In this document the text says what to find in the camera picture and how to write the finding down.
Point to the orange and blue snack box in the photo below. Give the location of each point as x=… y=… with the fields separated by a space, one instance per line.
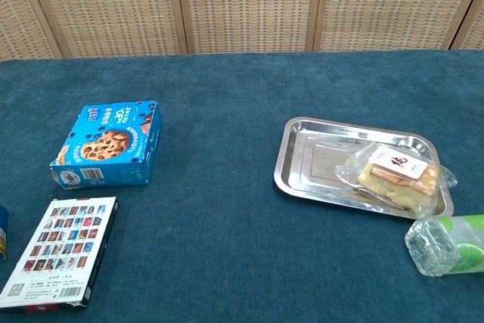
x=3 y=232

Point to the blue chocolate chip cookie box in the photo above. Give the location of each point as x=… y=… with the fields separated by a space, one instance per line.
x=113 y=141

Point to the white picture grid card box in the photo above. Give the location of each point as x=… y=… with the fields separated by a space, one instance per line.
x=60 y=251

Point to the woven bamboo folding screen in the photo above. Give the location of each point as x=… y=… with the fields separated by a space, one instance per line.
x=242 y=1

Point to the clear bottle with green label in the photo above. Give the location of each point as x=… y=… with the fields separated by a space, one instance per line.
x=446 y=243

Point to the silver metal tray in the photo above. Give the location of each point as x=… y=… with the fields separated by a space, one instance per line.
x=314 y=160

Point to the clear bagged biscuit pack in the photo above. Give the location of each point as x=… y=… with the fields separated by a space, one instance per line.
x=401 y=177

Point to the blue table cloth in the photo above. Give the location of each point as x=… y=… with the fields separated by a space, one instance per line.
x=227 y=205

